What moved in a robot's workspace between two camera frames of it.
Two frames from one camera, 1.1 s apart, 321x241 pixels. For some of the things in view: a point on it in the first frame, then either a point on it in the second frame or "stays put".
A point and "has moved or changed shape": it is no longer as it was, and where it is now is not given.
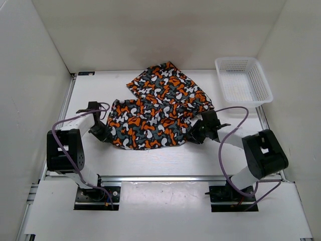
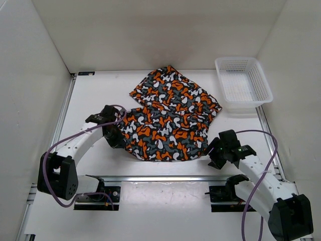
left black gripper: [107, 133] to [119, 142]
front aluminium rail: [161, 178] stays put
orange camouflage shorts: [163, 113] has moved or changed shape
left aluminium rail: [61, 116] stays put
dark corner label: [86, 73] stays put
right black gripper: [194, 134] to [215, 162]
